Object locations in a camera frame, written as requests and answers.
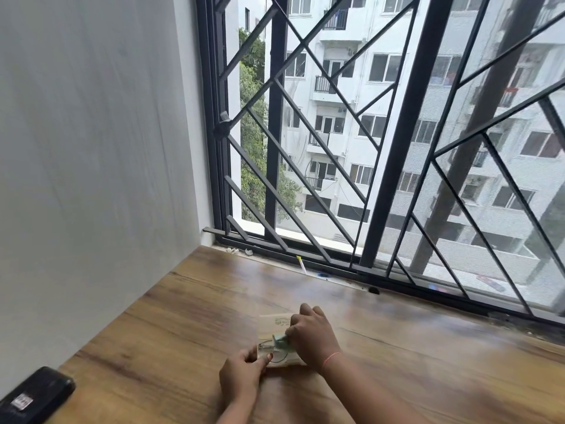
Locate green tree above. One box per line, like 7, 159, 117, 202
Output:
238, 28, 303, 224

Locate black window frame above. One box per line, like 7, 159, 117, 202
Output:
194, 0, 565, 330

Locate person's right hand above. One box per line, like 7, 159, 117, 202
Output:
284, 303, 343, 376

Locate black metal window grille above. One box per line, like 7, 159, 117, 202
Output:
202, 0, 565, 325

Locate white apartment building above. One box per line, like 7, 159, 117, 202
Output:
238, 0, 565, 296

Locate black object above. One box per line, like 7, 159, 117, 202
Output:
0, 366, 77, 424

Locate person's left hand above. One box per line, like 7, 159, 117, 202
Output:
219, 346, 274, 409

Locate person's right forearm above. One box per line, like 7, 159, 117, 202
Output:
322, 353, 431, 424

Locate translucent yellowish glasses case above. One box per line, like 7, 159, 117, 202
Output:
257, 313, 308, 368

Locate clear-framed eyeglasses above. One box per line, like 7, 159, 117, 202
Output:
258, 339, 294, 366

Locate pink wrist thread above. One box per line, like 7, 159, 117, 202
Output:
321, 351, 343, 376

